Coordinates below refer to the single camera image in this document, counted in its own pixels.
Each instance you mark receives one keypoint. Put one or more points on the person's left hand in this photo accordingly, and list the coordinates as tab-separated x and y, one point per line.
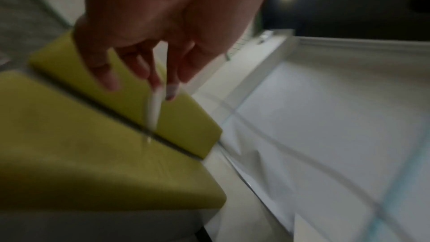
168	9

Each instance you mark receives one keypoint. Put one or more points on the small white device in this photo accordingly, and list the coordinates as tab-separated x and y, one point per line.
265	36

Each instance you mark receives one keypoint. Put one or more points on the green bench sofa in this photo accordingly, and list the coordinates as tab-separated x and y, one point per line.
67	156

